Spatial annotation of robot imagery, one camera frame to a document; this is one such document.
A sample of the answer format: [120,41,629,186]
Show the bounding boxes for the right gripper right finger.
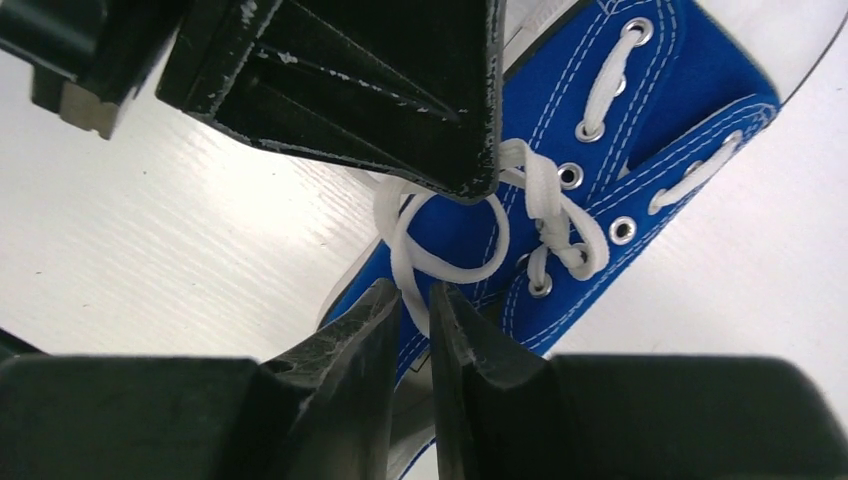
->
[430,283,847,479]

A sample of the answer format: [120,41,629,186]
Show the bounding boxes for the blue canvas sneaker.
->
[325,1,847,479]

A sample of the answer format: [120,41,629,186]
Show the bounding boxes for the white shoelace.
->
[370,18,745,339]

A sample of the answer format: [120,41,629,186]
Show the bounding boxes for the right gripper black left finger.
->
[1,280,401,479]

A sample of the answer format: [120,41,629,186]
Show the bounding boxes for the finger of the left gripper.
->
[1,0,188,140]

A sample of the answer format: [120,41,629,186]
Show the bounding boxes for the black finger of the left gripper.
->
[156,1,506,203]

